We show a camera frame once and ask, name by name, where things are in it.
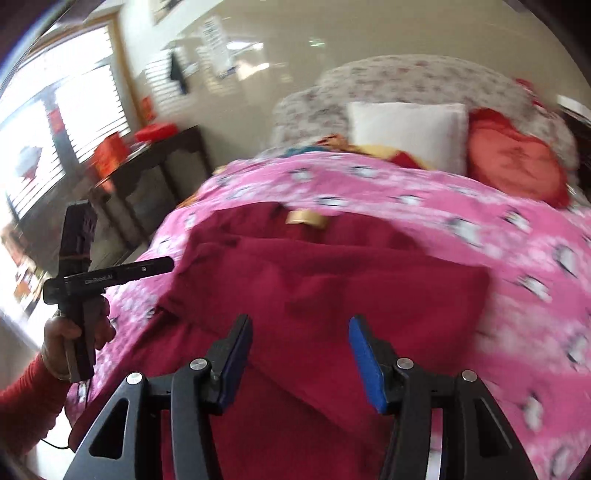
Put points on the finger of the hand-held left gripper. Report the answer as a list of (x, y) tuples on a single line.
[(147, 268)]

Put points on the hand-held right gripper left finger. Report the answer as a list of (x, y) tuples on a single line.
[(236, 369)]

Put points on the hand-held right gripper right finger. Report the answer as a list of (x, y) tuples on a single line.
[(369, 369)]

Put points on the maroon garment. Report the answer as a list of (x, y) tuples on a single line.
[(300, 295)]

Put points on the person's left forearm red sleeve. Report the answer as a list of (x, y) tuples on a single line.
[(27, 406)]

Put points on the person's left hand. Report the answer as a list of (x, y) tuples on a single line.
[(57, 341)]

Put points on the orange red box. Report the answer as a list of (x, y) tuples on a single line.
[(111, 154)]

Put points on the dark wooden table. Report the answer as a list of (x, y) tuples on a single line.
[(147, 170)]

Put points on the large window with blinds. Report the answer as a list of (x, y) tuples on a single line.
[(78, 115)]

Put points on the flat red box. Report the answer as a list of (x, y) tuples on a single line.
[(154, 131)]

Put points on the pink printed blanket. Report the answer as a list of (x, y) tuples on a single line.
[(508, 258)]

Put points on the small window with blinds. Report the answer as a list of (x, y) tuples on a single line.
[(161, 78)]

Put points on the dark hanging cloth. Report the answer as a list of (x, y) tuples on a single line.
[(177, 71)]

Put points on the yellow and blue cloth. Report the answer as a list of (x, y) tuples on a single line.
[(369, 150)]

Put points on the white pillow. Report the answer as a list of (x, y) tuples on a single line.
[(406, 134)]

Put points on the red pillow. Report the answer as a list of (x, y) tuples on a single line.
[(512, 157)]

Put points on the floral padded headboard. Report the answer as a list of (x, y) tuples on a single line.
[(406, 78)]

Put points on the white wall paper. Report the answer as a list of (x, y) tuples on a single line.
[(217, 46)]

